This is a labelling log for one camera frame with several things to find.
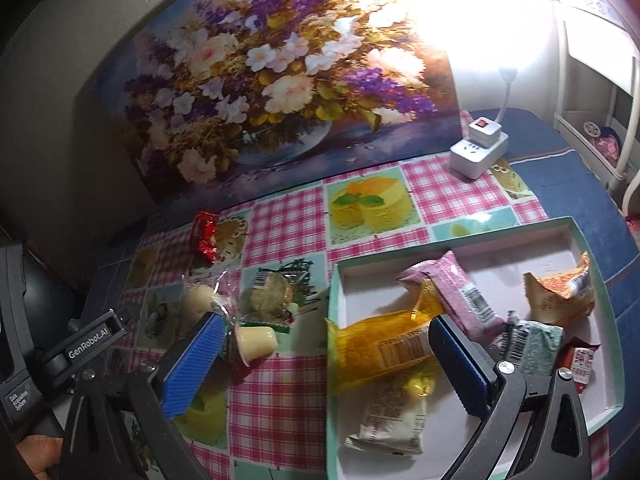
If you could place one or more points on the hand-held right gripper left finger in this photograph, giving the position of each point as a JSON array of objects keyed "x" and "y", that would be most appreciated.
[{"x": 195, "y": 365}]

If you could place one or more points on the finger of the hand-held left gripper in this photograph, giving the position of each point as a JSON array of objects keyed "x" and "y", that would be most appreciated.
[{"x": 87, "y": 347}]

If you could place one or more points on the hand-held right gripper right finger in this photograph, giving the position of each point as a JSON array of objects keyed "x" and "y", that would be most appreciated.
[{"x": 460, "y": 365}]

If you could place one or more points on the small red snack packet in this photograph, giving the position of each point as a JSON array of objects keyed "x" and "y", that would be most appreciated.
[{"x": 239, "y": 367}]

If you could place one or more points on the white bun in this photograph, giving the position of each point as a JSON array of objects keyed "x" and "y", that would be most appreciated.
[{"x": 197, "y": 300}]

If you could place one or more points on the yellow jelly cup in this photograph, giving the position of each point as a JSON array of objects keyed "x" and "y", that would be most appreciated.
[{"x": 257, "y": 342}]

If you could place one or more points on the dark green snack packet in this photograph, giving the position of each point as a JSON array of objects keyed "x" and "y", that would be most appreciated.
[{"x": 250, "y": 321}]

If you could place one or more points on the green and white snack packet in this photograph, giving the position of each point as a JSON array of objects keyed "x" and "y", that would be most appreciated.
[{"x": 535, "y": 345}]

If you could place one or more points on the pink snack packet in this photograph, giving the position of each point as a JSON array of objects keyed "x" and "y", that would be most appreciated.
[{"x": 462, "y": 285}]

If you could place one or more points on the yellow snack packet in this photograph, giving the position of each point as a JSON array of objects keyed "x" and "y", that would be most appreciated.
[{"x": 370, "y": 350}]

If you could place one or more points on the pale shredded pastry packet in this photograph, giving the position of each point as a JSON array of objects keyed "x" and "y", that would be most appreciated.
[{"x": 272, "y": 290}]

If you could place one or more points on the red and white snack packet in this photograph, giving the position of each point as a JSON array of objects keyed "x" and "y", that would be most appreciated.
[{"x": 582, "y": 362}]

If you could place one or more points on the orange snack packet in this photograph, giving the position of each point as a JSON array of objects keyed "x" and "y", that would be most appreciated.
[{"x": 560, "y": 290}]

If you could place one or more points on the white box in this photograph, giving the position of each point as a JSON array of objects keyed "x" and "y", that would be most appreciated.
[{"x": 540, "y": 255}]

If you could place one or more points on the person's left hand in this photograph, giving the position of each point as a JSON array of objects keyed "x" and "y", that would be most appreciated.
[{"x": 30, "y": 457}]

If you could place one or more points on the pink checked tablecloth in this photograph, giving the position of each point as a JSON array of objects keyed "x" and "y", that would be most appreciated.
[{"x": 280, "y": 400}]

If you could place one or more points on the blue cloth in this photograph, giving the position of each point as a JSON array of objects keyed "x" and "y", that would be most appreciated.
[{"x": 565, "y": 185}]

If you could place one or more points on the white power strip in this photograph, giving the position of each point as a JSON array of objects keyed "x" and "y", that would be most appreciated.
[{"x": 477, "y": 152}]

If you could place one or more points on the pink floral tin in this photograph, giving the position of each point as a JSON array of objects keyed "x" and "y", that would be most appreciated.
[{"x": 607, "y": 142}]

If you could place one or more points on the flower painting poster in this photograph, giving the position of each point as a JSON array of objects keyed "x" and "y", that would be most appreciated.
[{"x": 250, "y": 85}]

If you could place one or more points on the white shelf rack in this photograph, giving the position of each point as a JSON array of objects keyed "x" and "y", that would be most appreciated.
[{"x": 562, "y": 60}]

